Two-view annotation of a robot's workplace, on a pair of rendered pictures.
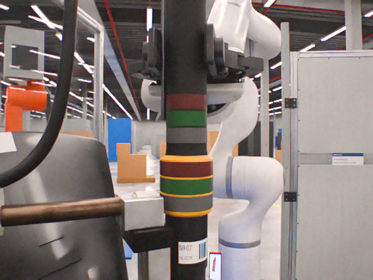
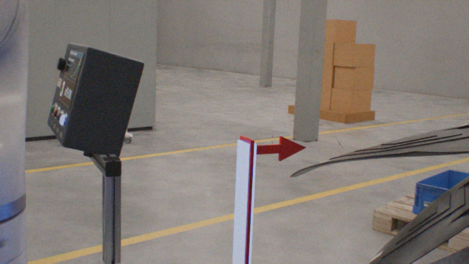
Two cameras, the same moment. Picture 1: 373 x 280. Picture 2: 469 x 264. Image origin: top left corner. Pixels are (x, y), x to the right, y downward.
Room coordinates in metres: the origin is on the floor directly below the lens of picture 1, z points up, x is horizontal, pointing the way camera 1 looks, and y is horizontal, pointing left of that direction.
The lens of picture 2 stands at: (0.88, 0.35, 1.28)
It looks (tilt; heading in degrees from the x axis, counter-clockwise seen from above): 10 degrees down; 237
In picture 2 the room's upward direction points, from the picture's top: 2 degrees clockwise
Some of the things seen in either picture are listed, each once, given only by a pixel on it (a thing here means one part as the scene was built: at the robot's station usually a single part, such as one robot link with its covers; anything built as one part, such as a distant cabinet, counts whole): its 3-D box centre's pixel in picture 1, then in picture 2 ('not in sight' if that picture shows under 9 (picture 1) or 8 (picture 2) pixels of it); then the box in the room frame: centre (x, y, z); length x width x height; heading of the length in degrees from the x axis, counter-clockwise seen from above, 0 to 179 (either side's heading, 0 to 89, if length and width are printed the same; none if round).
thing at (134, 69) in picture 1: (163, 73); not in sight; (0.32, 0.02, 1.49); 0.08 x 0.06 x 0.01; 111
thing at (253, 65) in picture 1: (230, 70); not in sight; (0.30, -0.05, 1.49); 0.08 x 0.06 x 0.01; 50
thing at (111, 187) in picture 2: not in sight; (111, 210); (0.50, -0.58, 0.96); 0.03 x 0.03 x 0.20; 80
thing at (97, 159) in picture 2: not in sight; (100, 155); (0.49, -0.68, 1.04); 0.24 x 0.03 x 0.03; 80
